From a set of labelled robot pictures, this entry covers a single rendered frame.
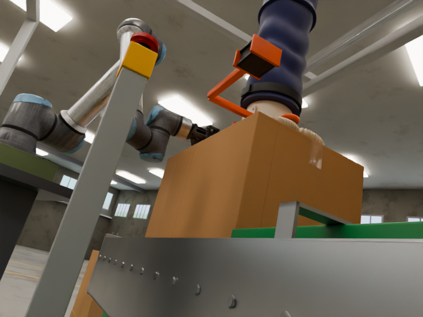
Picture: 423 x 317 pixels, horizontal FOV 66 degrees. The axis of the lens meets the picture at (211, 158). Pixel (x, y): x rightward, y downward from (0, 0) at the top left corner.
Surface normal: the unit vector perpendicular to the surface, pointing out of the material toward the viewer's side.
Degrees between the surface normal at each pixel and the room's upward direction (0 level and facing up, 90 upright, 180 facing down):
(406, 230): 90
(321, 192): 90
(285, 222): 90
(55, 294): 90
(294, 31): 76
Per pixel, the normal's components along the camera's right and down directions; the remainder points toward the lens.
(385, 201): -0.63, -0.40
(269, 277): -0.86, -0.35
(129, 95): 0.46, -0.21
